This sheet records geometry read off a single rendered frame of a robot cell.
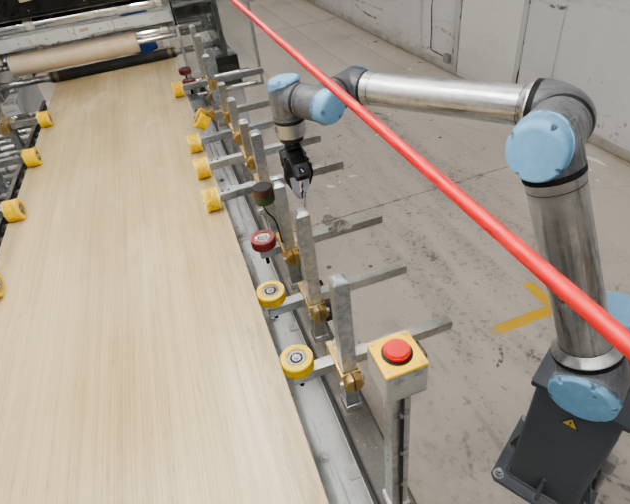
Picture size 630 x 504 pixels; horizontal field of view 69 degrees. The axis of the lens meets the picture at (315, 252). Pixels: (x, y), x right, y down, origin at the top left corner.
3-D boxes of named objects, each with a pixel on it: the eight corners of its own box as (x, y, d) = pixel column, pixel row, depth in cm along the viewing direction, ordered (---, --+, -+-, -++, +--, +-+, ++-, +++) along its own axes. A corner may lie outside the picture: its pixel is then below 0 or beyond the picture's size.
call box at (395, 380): (406, 359, 77) (407, 328, 72) (427, 392, 71) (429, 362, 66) (367, 373, 75) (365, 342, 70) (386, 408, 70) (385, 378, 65)
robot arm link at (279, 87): (284, 84, 117) (257, 79, 123) (291, 130, 125) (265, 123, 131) (308, 72, 123) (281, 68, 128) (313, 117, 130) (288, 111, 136)
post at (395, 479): (400, 486, 104) (403, 364, 75) (411, 507, 100) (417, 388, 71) (382, 493, 103) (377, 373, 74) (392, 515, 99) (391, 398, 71)
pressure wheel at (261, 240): (276, 252, 158) (270, 225, 151) (282, 266, 152) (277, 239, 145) (254, 258, 156) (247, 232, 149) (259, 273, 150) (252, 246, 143)
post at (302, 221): (324, 332, 142) (305, 204, 112) (328, 341, 140) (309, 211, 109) (313, 336, 142) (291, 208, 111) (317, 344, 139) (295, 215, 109)
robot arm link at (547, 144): (641, 384, 112) (601, 83, 83) (621, 439, 103) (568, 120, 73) (573, 369, 123) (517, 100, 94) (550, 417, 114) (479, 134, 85)
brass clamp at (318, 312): (316, 288, 140) (314, 276, 137) (331, 319, 130) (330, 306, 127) (297, 294, 139) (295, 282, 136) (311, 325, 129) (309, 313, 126)
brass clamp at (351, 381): (346, 347, 121) (345, 334, 118) (367, 388, 111) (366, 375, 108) (324, 354, 120) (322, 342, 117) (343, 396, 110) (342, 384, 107)
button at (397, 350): (402, 341, 71) (402, 334, 70) (415, 360, 68) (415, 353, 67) (379, 349, 70) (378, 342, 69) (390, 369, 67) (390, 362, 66)
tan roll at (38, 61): (214, 34, 325) (210, 15, 318) (217, 37, 316) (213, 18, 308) (0, 77, 299) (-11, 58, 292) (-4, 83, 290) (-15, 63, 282)
